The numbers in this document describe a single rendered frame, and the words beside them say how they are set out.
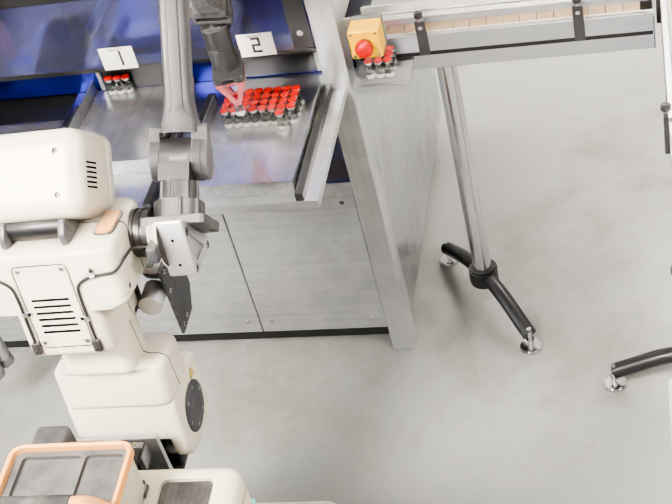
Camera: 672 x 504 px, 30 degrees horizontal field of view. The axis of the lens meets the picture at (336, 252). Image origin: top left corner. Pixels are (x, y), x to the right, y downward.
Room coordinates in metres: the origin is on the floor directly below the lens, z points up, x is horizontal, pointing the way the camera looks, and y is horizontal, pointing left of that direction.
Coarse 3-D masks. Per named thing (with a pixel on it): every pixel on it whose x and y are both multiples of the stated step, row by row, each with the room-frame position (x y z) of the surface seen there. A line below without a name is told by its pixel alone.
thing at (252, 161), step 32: (320, 96) 2.41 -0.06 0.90; (224, 128) 2.41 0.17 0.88; (256, 128) 2.38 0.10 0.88; (288, 128) 2.34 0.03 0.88; (224, 160) 2.29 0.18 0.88; (256, 160) 2.26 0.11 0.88; (288, 160) 2.23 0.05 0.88; (224, 192) 2.16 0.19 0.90; (256, 192) 2.13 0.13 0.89; (288, 192) 2.11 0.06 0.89
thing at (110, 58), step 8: (104, 48) 2.62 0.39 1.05; (112, 48) 2.61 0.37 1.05; (120, 48) 2.61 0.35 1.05; (128, 48) 2.60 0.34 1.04; (104, 56) 2.62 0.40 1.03; (112, 56) 2.61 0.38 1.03; (128, 56) 2.60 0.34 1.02; (104, 64) 2.62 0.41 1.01; (112, 64) 2.62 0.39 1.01; (120, 64) 2.61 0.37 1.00; (128, 64) 2.60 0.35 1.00; (136, 64) 2.60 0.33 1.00
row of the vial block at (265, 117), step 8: (272, 104) 2.39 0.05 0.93; (280, 104) 2.38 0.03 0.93; (288, 104) 2.37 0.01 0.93; (224, 112) 2.41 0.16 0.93; (232, 112) 2.40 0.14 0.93; (248, 112) 2.40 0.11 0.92; (256, 112) 2.39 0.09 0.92; (264, 112) 2.38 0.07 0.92; (272, 112) 2.37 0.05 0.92; (288, 112) 2.36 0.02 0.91; (296, 112) 2.36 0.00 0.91; (224, 120) 2.41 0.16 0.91; (232, 120) 2.40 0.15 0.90; (240, 120) 2.40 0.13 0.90; (248, 120) 2.39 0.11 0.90; (256, 120) 2.38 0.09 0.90; (264, 120) 2.38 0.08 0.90; (272, 120) 2.37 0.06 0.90; (288, 120) 2.36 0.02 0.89; (296, 120) 2.35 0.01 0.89
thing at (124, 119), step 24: (96, 96) 2.70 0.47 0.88; (120, 96) 2.67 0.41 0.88; (144, 96) 2.64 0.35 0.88; (72, 120) 2.57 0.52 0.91; (96, 120) 2.60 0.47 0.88; (120, 120) 2.57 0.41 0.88; (144, 120) 2.54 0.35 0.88; (120, 144) 2.47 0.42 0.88; (144, 144) 2.44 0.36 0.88; (120, 168) 2.35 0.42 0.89; (144, 168) 2.33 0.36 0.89
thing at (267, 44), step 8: (264, 32) 2.49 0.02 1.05; (240, 40) 2.51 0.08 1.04; (248, 40) 2.50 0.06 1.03; (256, 40) 2.50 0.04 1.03; (264, 40) 2.49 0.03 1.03; (272, 40) 2.49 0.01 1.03; (240, 48) 2.51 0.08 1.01; (248, 48) 2.51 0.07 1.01; (256, 48) 2.50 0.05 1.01; (264, 48) 2.49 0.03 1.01; (272, 48) 2.49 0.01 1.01; (248, 56) 2.51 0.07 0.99
